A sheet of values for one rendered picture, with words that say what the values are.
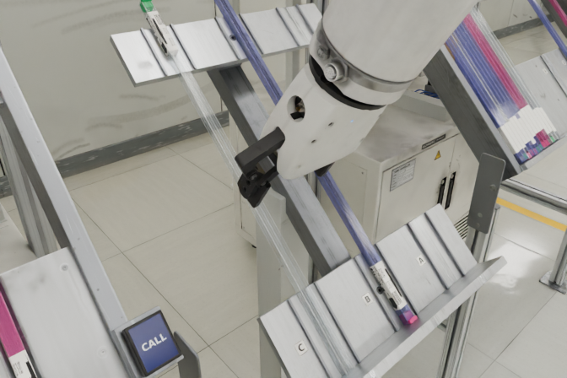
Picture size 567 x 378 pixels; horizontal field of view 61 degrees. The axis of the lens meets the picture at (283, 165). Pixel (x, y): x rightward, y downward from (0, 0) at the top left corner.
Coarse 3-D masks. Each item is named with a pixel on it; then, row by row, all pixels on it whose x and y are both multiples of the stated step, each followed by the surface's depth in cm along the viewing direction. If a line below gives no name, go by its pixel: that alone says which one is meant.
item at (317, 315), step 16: (176, 64) 58; (192, 80) 58; (192, 96) 58; (208, 112) 57; (208, 128) 57; (224, 144) 57; (224, 160) 57; (256, 208) 55; (272, 224) 55; (272, 240) 54; (288, 256) 54; (288, 272) 54; (304, 288) 53; (304, 304) 53; (320, 320) 53; (320, 336) 53; (336, 336) 53; (336, 352) 52; (352, 368) 52
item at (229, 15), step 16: (224, 0) 67; (224, 16) 66; (240, 32) 65; (256, 64) 64; (272, 80) 64; (272, 96) 64; (336, 192) 61; (336, 208) 61; (352, 224) 60; (368, 240) 60; (368, 256) 59
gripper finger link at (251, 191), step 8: (256, 168) 42; (240, 176) 47; (248, 176) 41; (256, 176) 42; (240, 184) 46; (248, 184) 45; (240, 192) 47; (248, 192) 45; (256, 192) 46; (264, 192) 45; (248, 200) 47; (256, 200) 46
